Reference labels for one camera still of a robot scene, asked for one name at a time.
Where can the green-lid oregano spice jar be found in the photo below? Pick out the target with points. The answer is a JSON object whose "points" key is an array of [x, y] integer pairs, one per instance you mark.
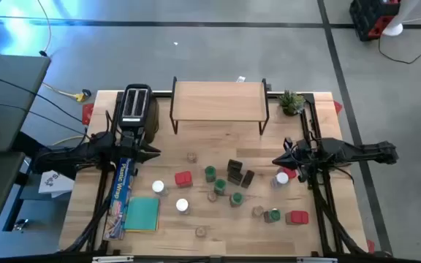
{"points": [[220, 185], [210, 172], [236, 198], [273, 215]]}

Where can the red and black tool case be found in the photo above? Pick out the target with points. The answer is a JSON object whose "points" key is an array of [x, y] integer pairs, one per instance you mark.
{"points": [[371, 18]]}

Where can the white-lid bagel seasoning jar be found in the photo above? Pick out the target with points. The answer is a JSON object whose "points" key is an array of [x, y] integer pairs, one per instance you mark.
{"points": [[280, 179], [182, 205], [158, 187]]}

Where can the red cube right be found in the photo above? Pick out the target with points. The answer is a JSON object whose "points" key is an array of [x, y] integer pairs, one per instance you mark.
{"points": [[298, 217]]}

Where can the black two-slot toaster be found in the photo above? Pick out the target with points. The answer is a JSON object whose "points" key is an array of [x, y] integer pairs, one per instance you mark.
{"points": [[135, 102]]}

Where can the small white tag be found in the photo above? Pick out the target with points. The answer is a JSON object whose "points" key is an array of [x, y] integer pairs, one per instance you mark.
{"points": [[240, 78]]}

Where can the red table clamp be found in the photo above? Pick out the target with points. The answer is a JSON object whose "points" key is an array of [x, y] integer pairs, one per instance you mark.
{"points": [[87, 113], [370, 245], [337, 107]]}

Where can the silver metal bracket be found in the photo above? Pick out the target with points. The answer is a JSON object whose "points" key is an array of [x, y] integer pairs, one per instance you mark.
{"points": [[316, 260], [112, 259]]}

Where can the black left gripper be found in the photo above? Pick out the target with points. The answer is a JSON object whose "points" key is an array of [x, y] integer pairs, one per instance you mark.
{"points": [[133, 152]]}

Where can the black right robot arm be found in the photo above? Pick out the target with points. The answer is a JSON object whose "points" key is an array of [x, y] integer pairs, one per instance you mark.
{"points": [[360, 151]]}

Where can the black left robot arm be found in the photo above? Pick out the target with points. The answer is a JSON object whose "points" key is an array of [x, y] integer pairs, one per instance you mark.
{"points": [[82, 153]]}

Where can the white paper with logo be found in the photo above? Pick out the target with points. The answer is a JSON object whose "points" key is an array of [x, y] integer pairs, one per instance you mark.
{"points": [[55, 182]]}

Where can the white stand base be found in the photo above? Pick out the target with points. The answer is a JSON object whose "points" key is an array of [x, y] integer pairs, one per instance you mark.
{"points": [[393, 29]]}

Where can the wooden shelf black frame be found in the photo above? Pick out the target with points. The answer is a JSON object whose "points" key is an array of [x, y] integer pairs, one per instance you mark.
{"points": [[219, 100]]}

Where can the small metal clip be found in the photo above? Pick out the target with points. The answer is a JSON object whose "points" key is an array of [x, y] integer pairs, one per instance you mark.
{"points": [[20, 224]]}

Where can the blue plastic wrap box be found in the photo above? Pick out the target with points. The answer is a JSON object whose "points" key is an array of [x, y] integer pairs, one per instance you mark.
{"points": [[121, 197]]}

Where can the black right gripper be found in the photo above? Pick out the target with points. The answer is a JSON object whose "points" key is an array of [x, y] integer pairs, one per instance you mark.
{"points": [[307, 155]]}

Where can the succulent in black pot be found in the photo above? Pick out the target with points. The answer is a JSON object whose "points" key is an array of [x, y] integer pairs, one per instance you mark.
{"points": [[291, 103]]}

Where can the black metal rig frame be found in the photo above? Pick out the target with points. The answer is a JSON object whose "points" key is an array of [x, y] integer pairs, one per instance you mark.
{"points": [[315, 120]]}

